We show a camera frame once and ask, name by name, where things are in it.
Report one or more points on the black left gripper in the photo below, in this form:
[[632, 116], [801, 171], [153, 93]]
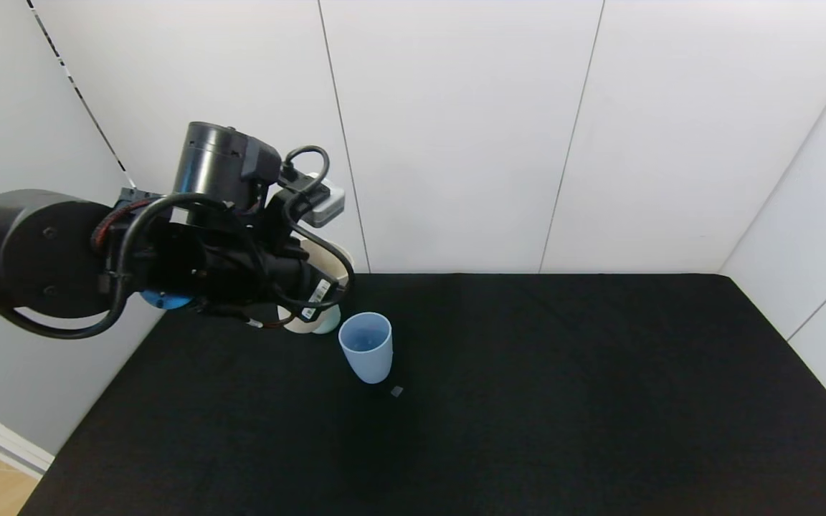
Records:
[[317, 295]]

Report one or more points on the beige plastic cup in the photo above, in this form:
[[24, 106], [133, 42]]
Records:
[[298, 324]]

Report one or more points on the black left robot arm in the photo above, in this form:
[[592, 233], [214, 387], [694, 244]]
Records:
[[26, 251]]

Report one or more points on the green plastic cup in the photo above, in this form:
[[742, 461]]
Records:
[[330, 324]]

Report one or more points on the blue plastic cup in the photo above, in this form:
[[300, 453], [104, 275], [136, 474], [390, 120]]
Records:
[[368, 364]]

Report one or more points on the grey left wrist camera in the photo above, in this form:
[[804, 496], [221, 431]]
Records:
[[327, 208]]

